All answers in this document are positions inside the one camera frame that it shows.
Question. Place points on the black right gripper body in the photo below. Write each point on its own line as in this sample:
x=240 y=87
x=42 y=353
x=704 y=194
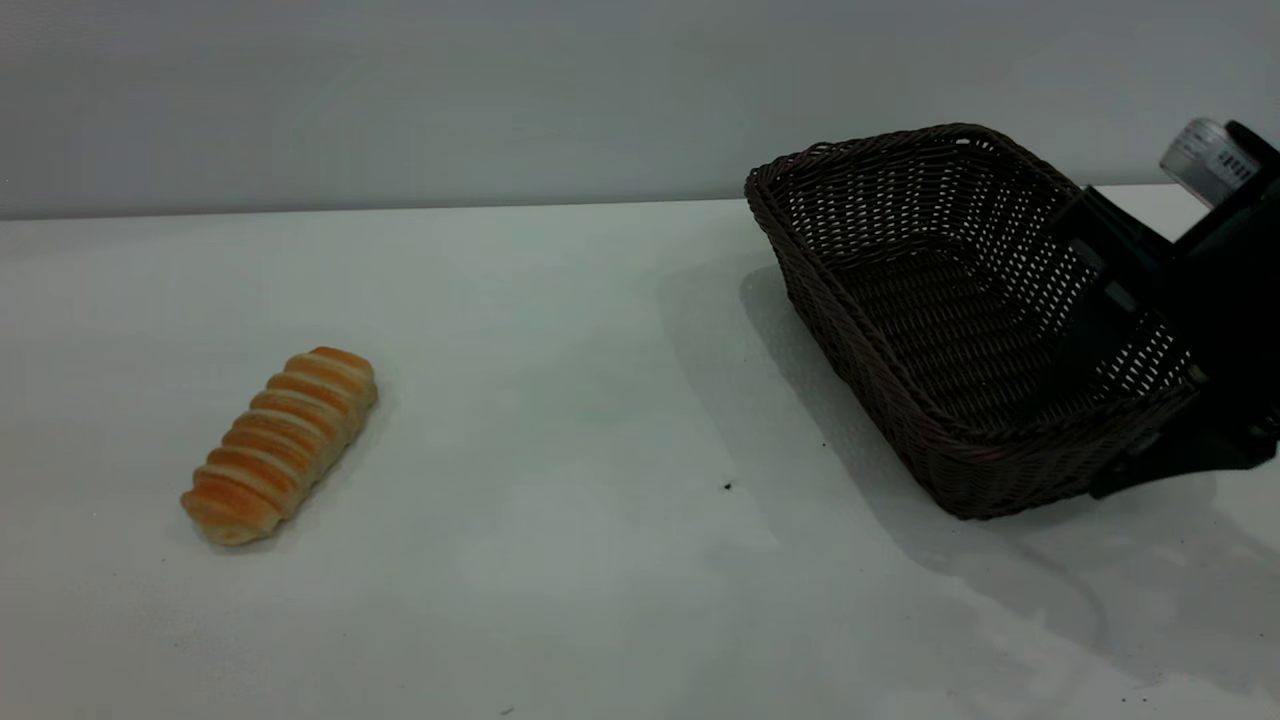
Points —
x=1235 y=300

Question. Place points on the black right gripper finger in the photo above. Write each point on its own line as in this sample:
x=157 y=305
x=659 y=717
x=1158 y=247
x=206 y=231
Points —
x=1190 y=460
x=1105 y=320

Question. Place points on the dark brown wicker basket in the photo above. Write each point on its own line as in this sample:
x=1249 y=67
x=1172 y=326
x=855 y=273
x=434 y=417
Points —
x=900 y=400

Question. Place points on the striped orange bread roll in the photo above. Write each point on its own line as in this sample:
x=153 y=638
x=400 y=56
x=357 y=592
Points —
x=280 y=445

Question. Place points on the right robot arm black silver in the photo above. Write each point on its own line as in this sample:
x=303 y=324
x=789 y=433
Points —
x=1205 y=158

